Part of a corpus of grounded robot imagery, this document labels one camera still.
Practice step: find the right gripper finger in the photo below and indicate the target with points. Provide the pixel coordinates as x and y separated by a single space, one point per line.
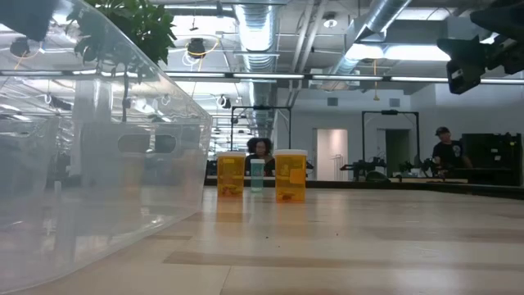
466 78
466 49

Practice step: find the large amber pill bottle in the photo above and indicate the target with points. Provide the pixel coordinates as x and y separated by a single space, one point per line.
231 176
290 176

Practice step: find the small blue pill bottle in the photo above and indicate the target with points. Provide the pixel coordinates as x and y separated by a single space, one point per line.
257 178

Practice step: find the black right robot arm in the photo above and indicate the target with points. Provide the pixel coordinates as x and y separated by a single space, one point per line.
503 18

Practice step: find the black background robot arm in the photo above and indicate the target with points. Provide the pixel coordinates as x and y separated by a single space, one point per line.
409 168
364 165

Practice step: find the clear plastic bin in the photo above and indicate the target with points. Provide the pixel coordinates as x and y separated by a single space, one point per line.
24 164
123 229

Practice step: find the person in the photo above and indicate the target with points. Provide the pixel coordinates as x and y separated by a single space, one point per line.
448 155
260 148

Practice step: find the black cabinet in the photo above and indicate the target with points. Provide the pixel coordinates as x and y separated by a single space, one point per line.
491 160

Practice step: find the round ceiling sensor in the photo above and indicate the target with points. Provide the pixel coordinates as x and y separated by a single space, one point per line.
330 22

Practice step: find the linear ceiling light strip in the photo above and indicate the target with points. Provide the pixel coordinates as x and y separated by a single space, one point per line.
266 75

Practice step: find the black hanging ceiling fixture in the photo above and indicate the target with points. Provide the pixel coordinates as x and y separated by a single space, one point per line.
196 47
19 47

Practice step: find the green leafy plant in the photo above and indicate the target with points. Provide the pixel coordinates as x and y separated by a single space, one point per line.
143 24

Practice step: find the black background station frame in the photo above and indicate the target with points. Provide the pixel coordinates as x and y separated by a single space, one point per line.
262 107
389 112

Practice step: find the silver ventilation duct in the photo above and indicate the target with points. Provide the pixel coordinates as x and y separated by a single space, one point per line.
380 14
257 28

